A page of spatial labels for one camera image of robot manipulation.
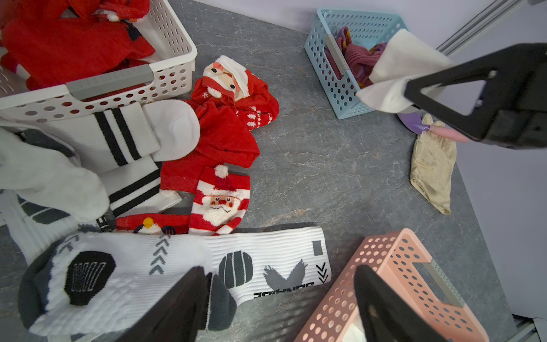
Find plain red fleece sock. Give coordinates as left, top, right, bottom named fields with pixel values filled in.
left=160, top=100, right=260, bottom=193

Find white sock grey emblem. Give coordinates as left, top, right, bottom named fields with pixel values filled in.
left=204, top=227, right=332, bottom=306

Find white black striped sock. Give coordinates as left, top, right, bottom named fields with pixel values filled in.
left=38, top=100, right=200, bottom=217

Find santa face red sock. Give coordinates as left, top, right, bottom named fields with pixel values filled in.
left=190, top=55, right=280, bottom=131

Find red penguin sock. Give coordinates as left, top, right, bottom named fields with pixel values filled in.
left=115, top=214, right=189, bottom=235

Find pink plastic basket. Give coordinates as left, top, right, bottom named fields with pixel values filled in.
left=296, top=228, right=489, bottom=341

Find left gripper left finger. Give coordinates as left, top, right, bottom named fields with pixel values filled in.
left=118, top=266, right=207, bottom=342

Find santa striped small sock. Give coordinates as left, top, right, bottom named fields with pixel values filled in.
left=189, top=165, right=251, bottom=236

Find pink purple yellow sock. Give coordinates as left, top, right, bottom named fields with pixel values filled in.
left=335, top=27, right=387, bottom=88

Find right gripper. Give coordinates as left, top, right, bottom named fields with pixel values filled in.
left=404, top=43, right=546, bottom=150

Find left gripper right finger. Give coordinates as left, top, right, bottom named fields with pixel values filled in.
left=354, top=266, right=444, bottom=342

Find blue plastic basket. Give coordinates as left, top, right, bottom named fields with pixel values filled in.
left=304, top=8, right=406, bottom=119

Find white plastic basket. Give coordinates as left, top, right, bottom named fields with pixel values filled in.
left=1, top=1, right=197, bottom=124

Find red white striped sock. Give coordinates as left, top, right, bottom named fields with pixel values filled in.
left=1, top=1, right=155, bottom=91

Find beige work glove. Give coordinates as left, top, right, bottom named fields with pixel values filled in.
left=410, top=131, right=457, bottom=215

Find white sock black ankle stripes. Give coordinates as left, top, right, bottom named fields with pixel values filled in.
left=356, top=29, right=454, bottom=114

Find purple pink scoop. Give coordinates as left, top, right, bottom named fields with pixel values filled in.
left=397, top=113, right=470, bottom=143

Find white sock black pattern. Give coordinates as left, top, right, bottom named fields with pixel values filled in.
left=19, top=232, right=238, bottom=337

